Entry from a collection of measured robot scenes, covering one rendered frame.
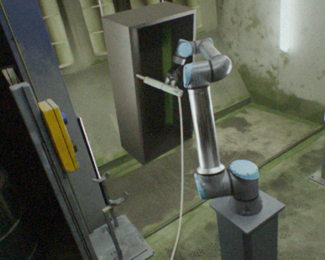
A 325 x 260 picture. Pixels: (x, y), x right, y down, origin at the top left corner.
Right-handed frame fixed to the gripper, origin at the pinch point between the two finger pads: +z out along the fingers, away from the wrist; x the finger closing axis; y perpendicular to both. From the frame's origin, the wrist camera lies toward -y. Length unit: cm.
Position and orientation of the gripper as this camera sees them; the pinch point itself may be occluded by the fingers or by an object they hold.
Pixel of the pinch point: (168, 88)
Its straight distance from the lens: 222.2
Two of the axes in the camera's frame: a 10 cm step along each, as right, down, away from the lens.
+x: -8.9, -4.0, 2.3
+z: -3.2, 8.9, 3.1
